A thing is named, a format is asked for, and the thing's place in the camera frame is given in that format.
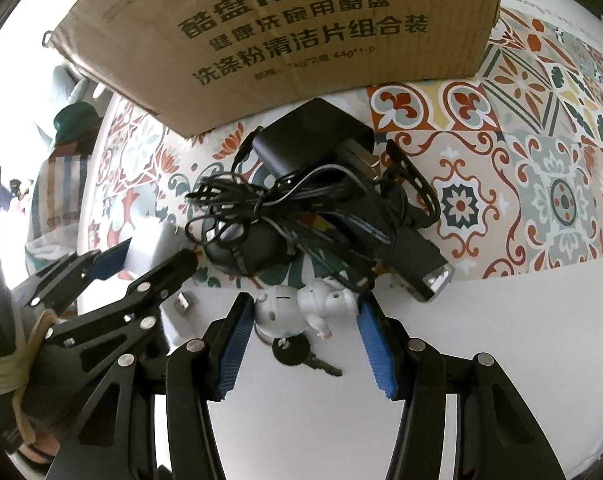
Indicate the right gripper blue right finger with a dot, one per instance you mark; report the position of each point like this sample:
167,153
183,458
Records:
413,372

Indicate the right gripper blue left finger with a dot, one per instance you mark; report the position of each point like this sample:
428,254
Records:
201,371

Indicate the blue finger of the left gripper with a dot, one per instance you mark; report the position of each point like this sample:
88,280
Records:
146,284
58,284

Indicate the white charger cube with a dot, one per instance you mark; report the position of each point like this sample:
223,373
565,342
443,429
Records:
153,242

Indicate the white toy robot figure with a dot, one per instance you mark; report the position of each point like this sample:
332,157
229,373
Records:
284,311

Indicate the black bike light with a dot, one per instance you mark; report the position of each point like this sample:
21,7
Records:
406,229

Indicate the left human hand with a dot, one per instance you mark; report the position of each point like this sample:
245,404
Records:
43,450

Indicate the white usb plug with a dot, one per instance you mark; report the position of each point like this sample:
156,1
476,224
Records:
182,303

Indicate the striped fabric bag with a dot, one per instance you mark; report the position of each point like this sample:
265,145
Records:
55,210

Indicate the black key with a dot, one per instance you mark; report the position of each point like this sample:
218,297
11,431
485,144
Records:
296,351

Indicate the green bag on floor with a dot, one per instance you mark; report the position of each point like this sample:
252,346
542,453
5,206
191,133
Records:
76,128

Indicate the patterned table mat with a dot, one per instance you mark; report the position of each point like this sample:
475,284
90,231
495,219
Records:
515,154

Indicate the brown cardboard box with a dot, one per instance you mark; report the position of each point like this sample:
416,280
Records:
195,65

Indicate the black power adapter with cable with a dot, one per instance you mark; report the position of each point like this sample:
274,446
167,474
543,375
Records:
301,186

